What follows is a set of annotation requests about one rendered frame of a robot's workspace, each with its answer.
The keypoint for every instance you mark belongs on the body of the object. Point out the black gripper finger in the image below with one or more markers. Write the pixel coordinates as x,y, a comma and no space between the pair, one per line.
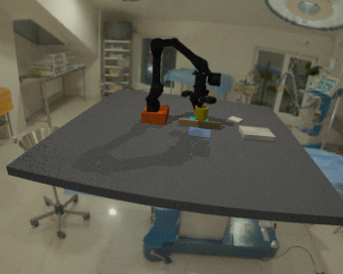
194,102
200,103

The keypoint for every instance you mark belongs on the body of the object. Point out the yellow cup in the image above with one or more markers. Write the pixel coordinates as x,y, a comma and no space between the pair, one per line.
201,113

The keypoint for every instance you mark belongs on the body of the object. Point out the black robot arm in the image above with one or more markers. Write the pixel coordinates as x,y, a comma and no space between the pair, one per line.
201,65

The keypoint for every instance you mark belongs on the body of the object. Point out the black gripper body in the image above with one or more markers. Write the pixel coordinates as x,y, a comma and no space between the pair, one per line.
198,93

